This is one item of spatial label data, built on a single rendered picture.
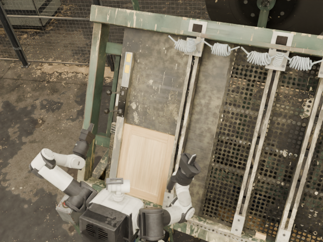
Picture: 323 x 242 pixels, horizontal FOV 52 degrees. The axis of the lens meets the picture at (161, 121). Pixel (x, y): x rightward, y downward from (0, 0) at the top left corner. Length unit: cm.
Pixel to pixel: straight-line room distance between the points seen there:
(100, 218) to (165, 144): 68
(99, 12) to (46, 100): 264
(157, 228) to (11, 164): 264
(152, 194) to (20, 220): 171
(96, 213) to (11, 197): 216
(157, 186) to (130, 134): 39
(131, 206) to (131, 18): 109
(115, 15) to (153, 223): 123
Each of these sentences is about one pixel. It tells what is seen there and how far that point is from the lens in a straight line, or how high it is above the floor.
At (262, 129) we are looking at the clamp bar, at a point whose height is 143.
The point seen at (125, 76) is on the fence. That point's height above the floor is 155.
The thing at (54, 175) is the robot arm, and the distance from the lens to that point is 183.
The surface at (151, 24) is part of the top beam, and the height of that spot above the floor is 186.
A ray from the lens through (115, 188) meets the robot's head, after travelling 173.
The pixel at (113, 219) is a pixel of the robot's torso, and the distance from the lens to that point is 168.
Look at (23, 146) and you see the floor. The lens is 418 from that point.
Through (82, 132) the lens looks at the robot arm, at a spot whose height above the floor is 140.
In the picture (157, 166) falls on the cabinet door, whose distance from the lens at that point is 217.
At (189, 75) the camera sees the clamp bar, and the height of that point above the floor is 164.
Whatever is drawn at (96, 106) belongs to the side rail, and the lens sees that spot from 231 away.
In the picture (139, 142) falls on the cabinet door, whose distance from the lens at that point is 218.
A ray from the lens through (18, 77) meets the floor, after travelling 524.
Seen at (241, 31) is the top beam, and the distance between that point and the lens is 186.
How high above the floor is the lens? 286
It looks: 47 degrees down
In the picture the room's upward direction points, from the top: 7 degrees counter-clockwise
